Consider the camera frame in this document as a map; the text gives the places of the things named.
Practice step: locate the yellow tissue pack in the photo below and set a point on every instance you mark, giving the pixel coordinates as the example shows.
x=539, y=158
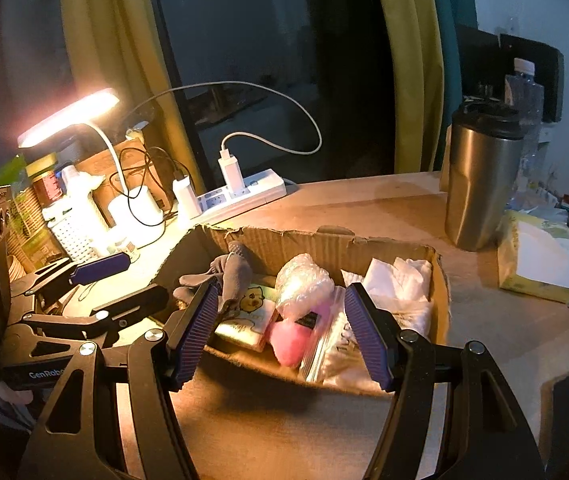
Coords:
x=539, y=255

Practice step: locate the white waffle cloth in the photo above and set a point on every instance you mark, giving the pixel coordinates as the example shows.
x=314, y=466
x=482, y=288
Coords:
x=409, y=300

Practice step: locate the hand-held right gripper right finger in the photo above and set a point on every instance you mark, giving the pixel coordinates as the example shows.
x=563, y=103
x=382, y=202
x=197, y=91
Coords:
x=367, y=335

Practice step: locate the white perforated container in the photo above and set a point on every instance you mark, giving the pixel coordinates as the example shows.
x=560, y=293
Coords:
x=74, y=240

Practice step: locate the white power strip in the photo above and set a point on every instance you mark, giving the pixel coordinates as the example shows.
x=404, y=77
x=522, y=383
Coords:
x=259, y=187

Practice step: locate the clear plastic water bottle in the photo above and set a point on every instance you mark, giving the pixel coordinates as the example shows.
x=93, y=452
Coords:
x=527, y=95

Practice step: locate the grey glove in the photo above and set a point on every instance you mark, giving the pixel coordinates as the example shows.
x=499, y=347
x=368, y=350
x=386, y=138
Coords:
x=237, y=275

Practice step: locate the clear zip bag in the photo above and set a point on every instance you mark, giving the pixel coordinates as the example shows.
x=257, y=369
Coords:
x=334, y=345

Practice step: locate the white desk lamp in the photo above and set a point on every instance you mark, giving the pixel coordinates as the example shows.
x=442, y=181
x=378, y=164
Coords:
x=74, y=115

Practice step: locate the brown cardboard carton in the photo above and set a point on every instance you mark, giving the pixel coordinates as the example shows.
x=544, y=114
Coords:
x=99, y=165

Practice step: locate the green printed box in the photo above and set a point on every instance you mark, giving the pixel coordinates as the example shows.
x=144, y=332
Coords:
x=27, y=225

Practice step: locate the pink fluffy pad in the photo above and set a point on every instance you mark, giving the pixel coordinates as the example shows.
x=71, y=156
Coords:
x=287, y=342

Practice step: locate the yellow cartoon tissue packet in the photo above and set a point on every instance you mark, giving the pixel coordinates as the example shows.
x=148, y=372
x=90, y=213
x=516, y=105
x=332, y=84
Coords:
x=249, y=310

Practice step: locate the tall white USB charger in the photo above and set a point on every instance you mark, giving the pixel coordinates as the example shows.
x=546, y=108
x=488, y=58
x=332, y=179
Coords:
x=230, y=172

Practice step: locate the brown jar red label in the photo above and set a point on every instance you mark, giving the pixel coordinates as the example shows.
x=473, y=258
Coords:
x=47, y=185

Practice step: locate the yellow curtain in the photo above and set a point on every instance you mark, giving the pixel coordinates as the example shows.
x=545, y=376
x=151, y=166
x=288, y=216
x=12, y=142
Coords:
x=109, y=40
x=409, y=70

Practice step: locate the stainless steel tumbler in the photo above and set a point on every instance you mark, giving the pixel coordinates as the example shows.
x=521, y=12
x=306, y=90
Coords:
x=479, y=190

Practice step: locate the white plastic bottle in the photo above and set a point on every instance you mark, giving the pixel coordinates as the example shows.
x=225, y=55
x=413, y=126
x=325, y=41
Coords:
x=77, y=185

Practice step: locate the teal curtain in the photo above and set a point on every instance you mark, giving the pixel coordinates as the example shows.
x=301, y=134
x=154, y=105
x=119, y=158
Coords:
x=452, y=20

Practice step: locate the torn cardboard box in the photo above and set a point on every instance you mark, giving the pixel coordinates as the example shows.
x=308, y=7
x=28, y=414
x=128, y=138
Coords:
x=284, y=240

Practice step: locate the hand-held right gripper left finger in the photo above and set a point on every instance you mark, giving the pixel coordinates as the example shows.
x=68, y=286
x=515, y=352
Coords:
x=197, y=335

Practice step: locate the black monitor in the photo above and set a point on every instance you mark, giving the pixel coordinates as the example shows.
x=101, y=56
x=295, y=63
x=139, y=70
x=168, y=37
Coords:
x=549, y=70

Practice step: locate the bubble wrap bundle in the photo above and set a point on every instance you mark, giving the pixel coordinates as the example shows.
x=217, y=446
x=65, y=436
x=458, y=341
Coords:
x=302, y=280

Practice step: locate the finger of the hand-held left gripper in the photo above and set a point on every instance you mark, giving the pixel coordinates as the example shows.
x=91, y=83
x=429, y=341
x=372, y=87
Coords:
x=102, y=268
x=129, y=310

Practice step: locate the small white USB charger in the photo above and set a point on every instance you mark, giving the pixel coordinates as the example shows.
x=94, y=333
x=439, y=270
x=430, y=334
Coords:
x=187, y=200

